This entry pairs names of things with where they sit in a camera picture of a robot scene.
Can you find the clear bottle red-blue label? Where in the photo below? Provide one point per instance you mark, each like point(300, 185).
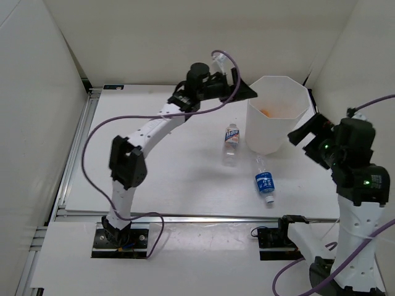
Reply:
point(230, 145)

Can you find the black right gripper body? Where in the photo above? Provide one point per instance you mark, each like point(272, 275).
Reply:
point(329, 151)

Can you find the orange juice bottle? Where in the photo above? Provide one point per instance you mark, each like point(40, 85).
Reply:
point(265, 112)

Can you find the aluminium frame rail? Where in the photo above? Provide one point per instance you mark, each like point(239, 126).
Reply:
point(75, 216)
point(81, 134)

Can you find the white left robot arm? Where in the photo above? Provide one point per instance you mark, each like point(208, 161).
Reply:
point(127, 155)

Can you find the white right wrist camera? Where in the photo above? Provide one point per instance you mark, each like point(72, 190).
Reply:
point(354, 113)

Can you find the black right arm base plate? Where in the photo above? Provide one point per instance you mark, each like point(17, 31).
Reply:
point(274, 245)

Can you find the clear bottle blue label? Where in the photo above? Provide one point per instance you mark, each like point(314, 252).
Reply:
point(264, 180)

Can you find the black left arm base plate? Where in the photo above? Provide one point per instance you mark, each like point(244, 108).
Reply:
point(134, 246)

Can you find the white octagonal plastic bin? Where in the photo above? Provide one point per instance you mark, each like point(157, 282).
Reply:
point(286, 100)

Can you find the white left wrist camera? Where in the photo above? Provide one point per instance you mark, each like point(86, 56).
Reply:
point(218, 62)

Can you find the blue label sticker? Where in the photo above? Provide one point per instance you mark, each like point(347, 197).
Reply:
point(113, 87)

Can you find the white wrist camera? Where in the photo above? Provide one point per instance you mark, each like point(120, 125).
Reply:
point(354, 113)
point(218, 62)

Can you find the aluminium front frame rail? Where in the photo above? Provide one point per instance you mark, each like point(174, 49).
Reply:
point(75, 216)

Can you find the aluminium left frame rail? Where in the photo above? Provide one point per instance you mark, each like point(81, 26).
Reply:
point(81, 134)

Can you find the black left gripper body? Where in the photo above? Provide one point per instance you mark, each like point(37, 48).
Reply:
point(216, 88)

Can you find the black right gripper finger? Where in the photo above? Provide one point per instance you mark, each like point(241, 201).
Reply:
point(317, 124)
point(314, 154)

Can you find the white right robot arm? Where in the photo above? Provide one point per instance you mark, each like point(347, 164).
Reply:
point(349, 271)

